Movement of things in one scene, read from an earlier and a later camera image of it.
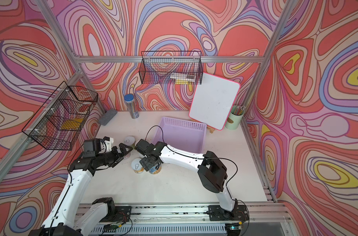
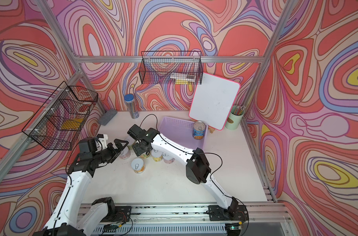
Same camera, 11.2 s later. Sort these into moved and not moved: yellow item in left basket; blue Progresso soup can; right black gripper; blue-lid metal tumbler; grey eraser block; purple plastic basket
Moved: right black gripper; blue Progresso soup can
Not moved: blue-lid metal tumbler; purple plastic basket; grey eraser block; yellow item in left basket
